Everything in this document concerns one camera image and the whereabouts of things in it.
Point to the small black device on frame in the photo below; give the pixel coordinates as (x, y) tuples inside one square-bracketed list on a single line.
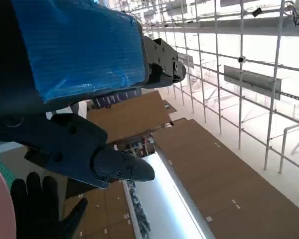
[(256, 12)]

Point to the white pipe frame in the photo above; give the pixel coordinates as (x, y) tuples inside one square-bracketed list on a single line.
[(240, 104)]

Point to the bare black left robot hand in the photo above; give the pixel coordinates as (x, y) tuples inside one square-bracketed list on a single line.
[(84, 49)]

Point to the pink bowl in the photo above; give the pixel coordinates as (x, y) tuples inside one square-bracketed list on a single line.
[(0, 204)]

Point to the dark printed sign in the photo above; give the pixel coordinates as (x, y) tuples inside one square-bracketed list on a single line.
[(117, 97)]

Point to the green cutting mat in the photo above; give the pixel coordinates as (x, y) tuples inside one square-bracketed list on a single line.
[(5, 173)]

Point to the white glossy long panel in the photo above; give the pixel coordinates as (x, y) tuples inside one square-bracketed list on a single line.
[(164, 196)]

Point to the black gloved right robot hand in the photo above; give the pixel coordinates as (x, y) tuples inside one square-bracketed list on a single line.
[(37, 211)]

